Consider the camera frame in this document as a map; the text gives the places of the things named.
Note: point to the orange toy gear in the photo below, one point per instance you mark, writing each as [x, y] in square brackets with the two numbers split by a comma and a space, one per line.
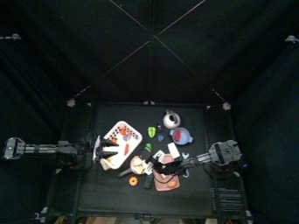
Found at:
[132, 181]

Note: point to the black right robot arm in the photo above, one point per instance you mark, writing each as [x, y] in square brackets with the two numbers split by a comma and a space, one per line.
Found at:
[223, 153]

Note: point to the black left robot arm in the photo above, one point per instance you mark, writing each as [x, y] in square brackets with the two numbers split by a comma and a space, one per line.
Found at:
[39, 149]

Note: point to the white black patterned card box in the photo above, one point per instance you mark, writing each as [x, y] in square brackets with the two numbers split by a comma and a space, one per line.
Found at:
[157, 154]

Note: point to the pink cutting board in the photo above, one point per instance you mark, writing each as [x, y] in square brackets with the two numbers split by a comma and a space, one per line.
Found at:
[167, 178]

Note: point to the small white toy tool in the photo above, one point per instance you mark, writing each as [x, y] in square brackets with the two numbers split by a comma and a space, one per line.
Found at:
[185, 174]

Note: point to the beige toy food piece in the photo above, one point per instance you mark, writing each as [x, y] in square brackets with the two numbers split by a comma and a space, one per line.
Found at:
[104, 165]

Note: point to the red toy food stick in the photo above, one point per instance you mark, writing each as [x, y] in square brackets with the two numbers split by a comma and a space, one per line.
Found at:
[125, 149]

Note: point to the purple toy food piece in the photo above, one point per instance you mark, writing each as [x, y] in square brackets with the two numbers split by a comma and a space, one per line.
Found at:
[125, 137]

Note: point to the pink toy frying pan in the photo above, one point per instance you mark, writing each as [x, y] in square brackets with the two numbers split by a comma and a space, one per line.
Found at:
[136, 164]

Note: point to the small white toy wrench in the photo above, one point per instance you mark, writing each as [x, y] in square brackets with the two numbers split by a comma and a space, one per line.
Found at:
[184, 155]

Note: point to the orange toy food piece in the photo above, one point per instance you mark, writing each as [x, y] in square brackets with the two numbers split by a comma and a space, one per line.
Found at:
[123, 131]

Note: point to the peach toy ball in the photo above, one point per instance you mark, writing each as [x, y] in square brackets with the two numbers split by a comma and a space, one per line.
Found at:
[171, 184]

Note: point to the green toy pepper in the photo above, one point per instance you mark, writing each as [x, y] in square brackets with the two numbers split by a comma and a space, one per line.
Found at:
[148, 146]

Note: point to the white rectangular block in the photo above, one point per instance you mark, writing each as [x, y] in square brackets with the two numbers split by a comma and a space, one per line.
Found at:
[172, 150]

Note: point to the small blue round toy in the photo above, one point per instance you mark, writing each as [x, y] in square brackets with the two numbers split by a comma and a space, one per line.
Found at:
[160, 138]

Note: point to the green toy leaf vegetable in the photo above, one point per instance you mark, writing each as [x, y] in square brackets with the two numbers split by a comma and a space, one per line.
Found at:
[151, 131]

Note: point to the small dark toy piece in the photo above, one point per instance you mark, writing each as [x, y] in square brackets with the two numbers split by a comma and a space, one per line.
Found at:
[159, 127]

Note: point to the white toy kettle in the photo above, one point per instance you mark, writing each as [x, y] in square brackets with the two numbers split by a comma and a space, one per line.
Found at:
[171, 120]

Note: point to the metal frame corner bracket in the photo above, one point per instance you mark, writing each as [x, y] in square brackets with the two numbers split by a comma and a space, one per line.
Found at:
[15, 36]
[225, 105]
[291, 38]
[71, 102]

